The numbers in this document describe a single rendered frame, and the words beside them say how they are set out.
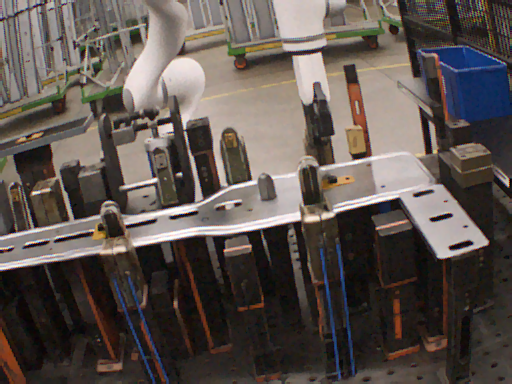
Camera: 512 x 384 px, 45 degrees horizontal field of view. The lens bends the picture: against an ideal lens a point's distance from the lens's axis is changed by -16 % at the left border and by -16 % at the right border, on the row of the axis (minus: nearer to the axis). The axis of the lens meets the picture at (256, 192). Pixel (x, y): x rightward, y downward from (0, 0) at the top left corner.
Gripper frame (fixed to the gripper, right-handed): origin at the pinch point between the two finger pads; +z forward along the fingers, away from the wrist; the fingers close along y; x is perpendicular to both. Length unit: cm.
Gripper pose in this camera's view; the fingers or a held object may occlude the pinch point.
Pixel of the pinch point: (321, 124)
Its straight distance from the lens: 136.0
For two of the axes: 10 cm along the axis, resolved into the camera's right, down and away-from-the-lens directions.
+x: 9.8, -2.0, 0.0
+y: 0.7, 3.5, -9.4
